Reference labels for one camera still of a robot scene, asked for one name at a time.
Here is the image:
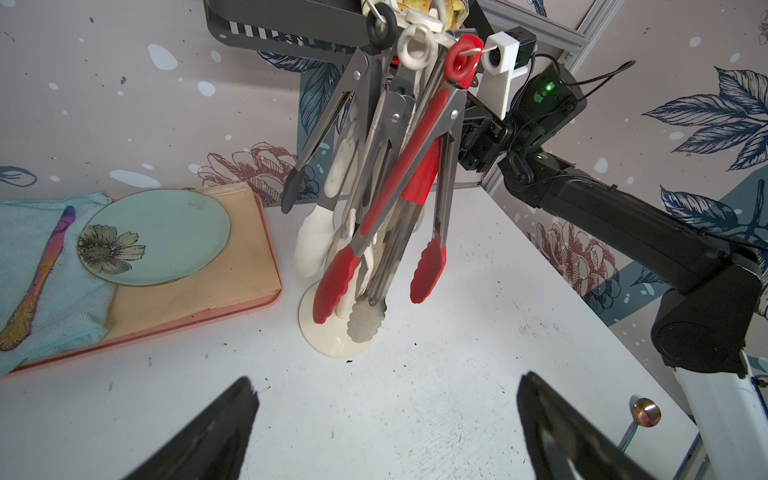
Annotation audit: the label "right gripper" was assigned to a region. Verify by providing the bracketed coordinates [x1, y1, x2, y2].
[458, 107, 528, 180]

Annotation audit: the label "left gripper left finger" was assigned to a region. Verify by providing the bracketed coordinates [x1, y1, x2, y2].
[127, 376, 259, 479]

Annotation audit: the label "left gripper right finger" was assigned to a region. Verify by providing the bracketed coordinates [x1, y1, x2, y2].
[517, 372, 651, 479]

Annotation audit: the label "red steel tongs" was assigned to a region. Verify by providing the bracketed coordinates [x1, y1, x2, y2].
[313, 34, 483, 324]

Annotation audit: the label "black steel tongs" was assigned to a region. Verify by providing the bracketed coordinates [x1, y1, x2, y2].
[281, 1, 398, 214]

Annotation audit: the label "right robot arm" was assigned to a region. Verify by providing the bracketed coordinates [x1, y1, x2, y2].
[460, 62, 767, 479]

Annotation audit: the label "cream utensil rack stand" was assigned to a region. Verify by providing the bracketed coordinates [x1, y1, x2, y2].
[294, 12, 480, 358]

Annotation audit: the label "Chuba cassava chips bag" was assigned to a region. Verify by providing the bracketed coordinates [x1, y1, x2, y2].
[360, 0, 470, 30]

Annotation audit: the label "orange cutting board mat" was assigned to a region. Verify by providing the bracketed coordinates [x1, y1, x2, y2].
[11, 182, 282, 375]

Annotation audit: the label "teal cloth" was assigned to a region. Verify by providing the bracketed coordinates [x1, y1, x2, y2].
[1, 193, 116, 375]

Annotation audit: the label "light green plate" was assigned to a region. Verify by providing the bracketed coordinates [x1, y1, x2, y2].
[77, 189, 231, 287]

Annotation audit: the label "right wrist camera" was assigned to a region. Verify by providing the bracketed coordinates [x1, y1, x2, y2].
[476, 27, 536, 120]

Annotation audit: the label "iridescent spoon dark handle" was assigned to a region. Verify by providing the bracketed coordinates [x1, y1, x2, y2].
[618, 396, 662, 452]

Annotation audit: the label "dark wall basket shelf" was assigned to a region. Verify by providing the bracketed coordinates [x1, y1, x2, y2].
[204, 0, 369, 65]

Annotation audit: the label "pink handled utensil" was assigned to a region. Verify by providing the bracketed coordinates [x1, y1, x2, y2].
[1, 205, 76, 352]

